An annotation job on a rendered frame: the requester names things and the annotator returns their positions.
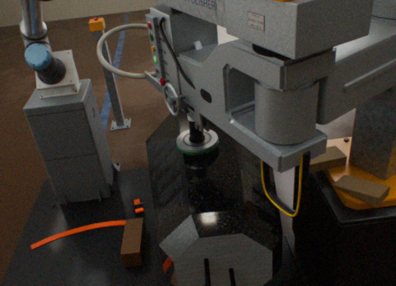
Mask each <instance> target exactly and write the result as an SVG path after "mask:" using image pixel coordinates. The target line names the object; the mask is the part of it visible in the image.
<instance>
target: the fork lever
mask: <svg viewBox="0 0 396 286"><path fill-rule="evenodd" d="M144 73H145V75H146V80H147V81H148V82H149V83H150V84H151V85H152V86H153V87H155V88H156V89H158V90H159V91H160V92H161V93H163V88H162V86H161V83H160V78H158V76H156V77H153V76H152V75H150V74H149V73H148V72H147V71H145V72H144ZM181 110H183V111H184V112H185V113H186V114H187V115H188V116H189V117H191V118H192V119H193V120H194V121H195V115H194V109H193V108H192V107H187V108H184V109H181ZM210 123H212V122H211V121H210V120H209V119H207V120H206V119H205V118H204V117H203V125H204V129H205V130H206V131H207V132H209V131H210V130H209V124H210ZM194 126H195V128H196V129H199V124H198V123H194Z"/></svg>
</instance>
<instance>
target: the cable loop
mask: <svg viewBox="0 0 396 286"><path fill-rule="evenodd" d="M310 163H311V151H308V152H305V153H303V154H301V164H300V170H299V190H298V204H297V209H296V210H292V209H291V208H290V207H289V206H288V205H286V204H285V203H284V202H282V201H281V200H280V199H279V198H278V197H277V196H276V195H275V193H274V191H273V189H272V186H271V182H270V166H269V165H268V164H267V163H266V162H264V161H263V160H262V159H261V175H262V186H263V190H264V192H265V193H266V196H267V197H268V198H269V200H270V201H271V202H272V203H273V204H274V205H275V206H276V207H277V208H279V209H280V210H281V211H282V212H283V213H285V214H286V215H288V216H289V217H291V218H294V219H299V218H301V217H302V216H303V214H304V213H305V209H306V205H307V203H306V201H308V188H309V172H310Z"/></svg>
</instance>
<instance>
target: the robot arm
mask: <svg viewBox="0 0 396 286"><path fill-rule="evenodd" d="M42 1H45V2H49V1H51V0H20V3H21V11H22V21H21V22H20V24H19V30H20V33H21V34H22V38H23V42H24V45H25V60H26V61H27V63H28V65H29V66H30V67H32V68H33V69H34V70H35V71H36V72H37V76H38V78H39V79H40V80H41V81H42V82H43V83H45V84H50V85H52V84H56V83H59V82H61V81H62V80H63V79H64V77H65V73H66V68H65V65H64V64H63V62H61V60H59V59H57V58H55V57H54V55H53V53H52V51H51V47H50V44H49V40H48V36H47V26H46V24H45V23H44V22H43V21H42Z"/></svg>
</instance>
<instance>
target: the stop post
mask: <svg viewBox="0 0 396 286"><path fill-rule="evenodd" d="M88 24H89V27H90V29H91V32H94V36H95V40H96V43H98V41H99V39H100V38H101V37H102V36H103V35H104V34H105V32H104V29H105V20H104V18H99V19H98V20H93V19H90V21H89V23H88ZM102 54H103V57H104V59H105V60H106V62H108V63H109V65H112V64H111V60H110V55H109V51H108V46H107V41H106V40H105V42H104V44H103V47H102ZM102 66H103V65H102ZM112 66H113V65H112ZM103 72H104V76H105V81H106V84H107V90H108V94H109V97H110V100H111V105H112V108H113V112H114V117H115V120H113V121H112V125H111V131H114V130H118V129H128V128H130V124H131V119H124V114H123V111H122V108H121V103H120V98H119V95H118V90H117V85H116V79H115V76H114V73H112V72H110V71H109V70H108V69H106V68H105V66H103Z"/></svg>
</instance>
